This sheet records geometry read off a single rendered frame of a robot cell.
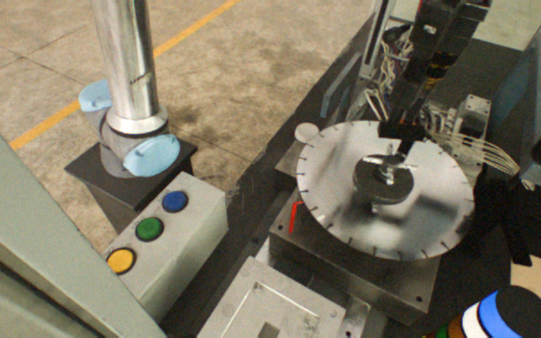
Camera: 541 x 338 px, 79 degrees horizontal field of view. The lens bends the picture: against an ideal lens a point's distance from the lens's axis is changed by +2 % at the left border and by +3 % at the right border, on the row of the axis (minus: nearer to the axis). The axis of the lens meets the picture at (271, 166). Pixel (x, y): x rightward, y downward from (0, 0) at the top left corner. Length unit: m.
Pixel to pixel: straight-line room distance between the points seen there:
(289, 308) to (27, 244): 0.41
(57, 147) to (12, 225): 2.04
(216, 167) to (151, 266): 1.32
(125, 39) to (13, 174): 0.42
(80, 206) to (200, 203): 1.32
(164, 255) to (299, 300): 0.24
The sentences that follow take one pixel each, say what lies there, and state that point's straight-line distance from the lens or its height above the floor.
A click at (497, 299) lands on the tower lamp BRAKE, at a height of 1.16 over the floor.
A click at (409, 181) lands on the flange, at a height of 0.96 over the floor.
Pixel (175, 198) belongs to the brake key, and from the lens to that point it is 0.66.
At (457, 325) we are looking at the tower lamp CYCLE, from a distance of 0.42.
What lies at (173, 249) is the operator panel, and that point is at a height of 0.90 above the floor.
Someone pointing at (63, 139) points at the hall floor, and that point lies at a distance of 2.31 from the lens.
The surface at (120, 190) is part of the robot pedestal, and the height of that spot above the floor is 0.75.
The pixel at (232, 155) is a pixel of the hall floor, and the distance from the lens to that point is 1.94.
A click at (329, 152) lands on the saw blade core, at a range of 0.68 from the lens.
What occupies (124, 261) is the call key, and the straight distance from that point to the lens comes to 0.63.
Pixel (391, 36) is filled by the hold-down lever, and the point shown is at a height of 1.22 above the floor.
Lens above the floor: 1.44
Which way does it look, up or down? 50 degrees down
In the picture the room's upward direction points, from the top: 4 degrees clockwise
